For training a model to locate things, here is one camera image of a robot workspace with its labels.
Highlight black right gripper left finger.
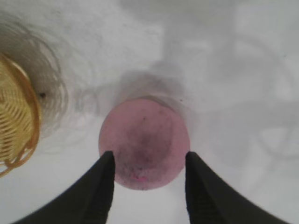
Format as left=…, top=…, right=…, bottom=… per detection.
left=9, top=150, right=116, bottom=224

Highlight yellow woven plastic basket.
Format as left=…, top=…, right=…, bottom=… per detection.
left=0, top=52, right=41, bottom=179

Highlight pink toy peach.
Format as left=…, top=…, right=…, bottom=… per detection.
left=98, top=97, right=191, bottom=191

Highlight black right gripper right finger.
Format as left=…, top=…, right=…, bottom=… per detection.
left=185, top=151, right=292, bottom=224

